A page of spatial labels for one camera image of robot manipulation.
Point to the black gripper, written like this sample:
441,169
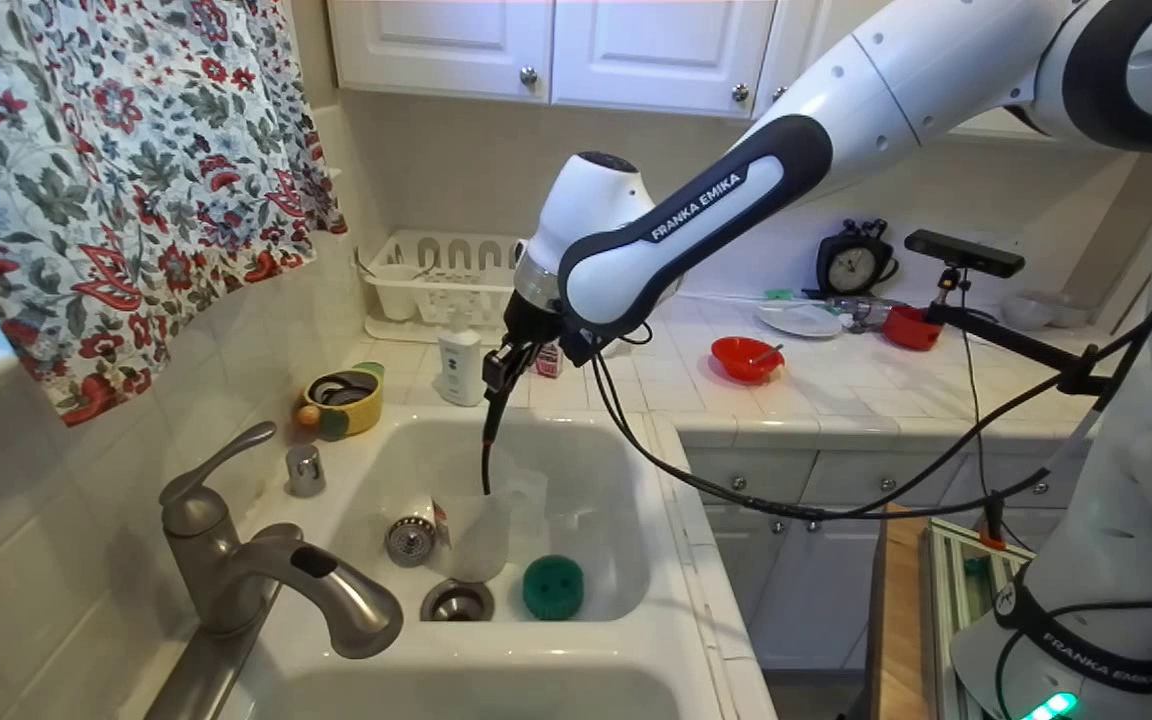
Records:
527,328

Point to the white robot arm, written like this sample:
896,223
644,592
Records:
945,108

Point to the white carton with red print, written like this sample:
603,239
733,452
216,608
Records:
548,361

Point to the white cylindrical canister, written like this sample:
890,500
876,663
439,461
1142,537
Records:
463,370

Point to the white dish rack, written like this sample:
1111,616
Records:
441,280

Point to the red bowl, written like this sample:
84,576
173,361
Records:
744,361

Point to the white double sink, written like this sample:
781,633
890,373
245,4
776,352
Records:
644,647

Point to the metal sink stopper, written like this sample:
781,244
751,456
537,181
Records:
412,537

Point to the small metal cup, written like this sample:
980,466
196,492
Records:
305,475

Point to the green round scrubber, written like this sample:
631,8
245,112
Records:
554,589

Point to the metal sink drain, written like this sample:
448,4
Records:
454,600

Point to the white upper cabinets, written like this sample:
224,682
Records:
677,59

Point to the black kitchen scale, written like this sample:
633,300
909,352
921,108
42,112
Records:
854,262

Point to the metal faucet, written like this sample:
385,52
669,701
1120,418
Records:
238,582

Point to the floral curtain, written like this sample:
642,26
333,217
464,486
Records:
152,159

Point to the black camera on stand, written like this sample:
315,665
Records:
1019,318

